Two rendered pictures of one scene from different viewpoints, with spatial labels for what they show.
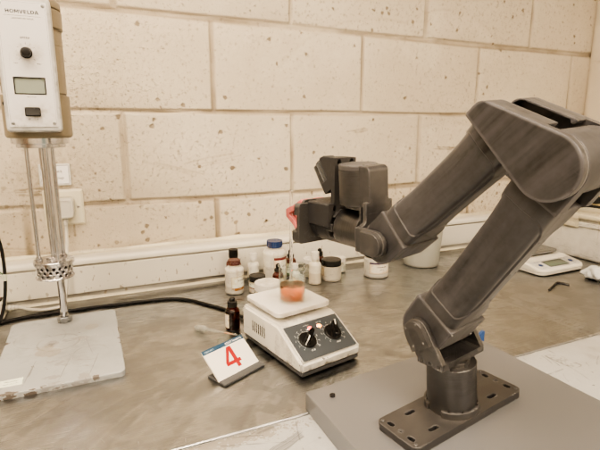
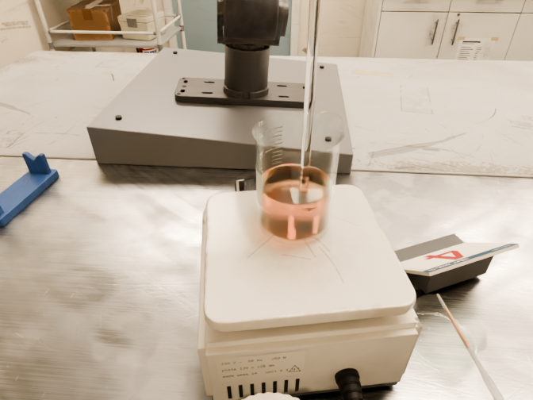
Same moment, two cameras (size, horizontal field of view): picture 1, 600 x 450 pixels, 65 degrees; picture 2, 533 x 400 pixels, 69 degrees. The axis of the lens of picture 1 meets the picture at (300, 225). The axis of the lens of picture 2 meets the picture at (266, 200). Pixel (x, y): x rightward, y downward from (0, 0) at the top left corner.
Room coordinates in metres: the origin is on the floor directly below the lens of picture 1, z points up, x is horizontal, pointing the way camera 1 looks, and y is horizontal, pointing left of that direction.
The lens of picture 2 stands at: (1.02, 0.10, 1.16)
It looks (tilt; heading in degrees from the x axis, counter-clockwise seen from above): 36 degrees down; 209
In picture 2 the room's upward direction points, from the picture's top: straight up
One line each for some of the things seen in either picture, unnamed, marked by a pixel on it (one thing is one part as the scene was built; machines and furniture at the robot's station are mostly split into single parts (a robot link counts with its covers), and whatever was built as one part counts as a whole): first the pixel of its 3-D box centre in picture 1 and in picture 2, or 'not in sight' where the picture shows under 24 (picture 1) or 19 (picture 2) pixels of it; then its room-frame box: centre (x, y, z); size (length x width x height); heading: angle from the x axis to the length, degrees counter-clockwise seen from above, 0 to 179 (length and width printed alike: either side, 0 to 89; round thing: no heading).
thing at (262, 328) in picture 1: (295, 325); (288, 262); (0.83, 0.01, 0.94); 0.22 x 0.13 x 0.08; 36
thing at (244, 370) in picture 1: (233, 359); (442, 251); (0.73, 0.11, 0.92); 0.09 x 0.06 x 0.04; 140
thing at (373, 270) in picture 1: (376, 262); not in sight; (1.26, -0.21, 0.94); 0.07 x 0.07 x 0.07
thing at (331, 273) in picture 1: (331, 269); not in sight; (1.23, -0.09, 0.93); 0.05 x 0.05 x 0.06
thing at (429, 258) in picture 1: (419, 238); not in sight; (1.39, -0.37, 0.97); 0.18 x 0.13 x 0.15; 17
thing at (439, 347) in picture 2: (231, 344); (442, 332); (0.81, 0.13, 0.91); 0.06 x 0.06 x 0.02
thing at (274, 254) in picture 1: (274, 261); not in sight; (1.21, 0.07, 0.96); 0.06 x 0.06 x 0.11
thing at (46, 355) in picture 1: (62, 346); not in sight; (0.81, 0.44, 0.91); 0.30 x 0.20 x 0.01; 24
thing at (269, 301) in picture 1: (287, 299); (296, 244); (0.85, 0.02, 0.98); 0.12 x 0.12 x 0.01; 36
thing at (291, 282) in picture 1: (291, 282); (299, 176); (0.83, 0.02, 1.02); 0.06 x 0.05 x 0.08; 160
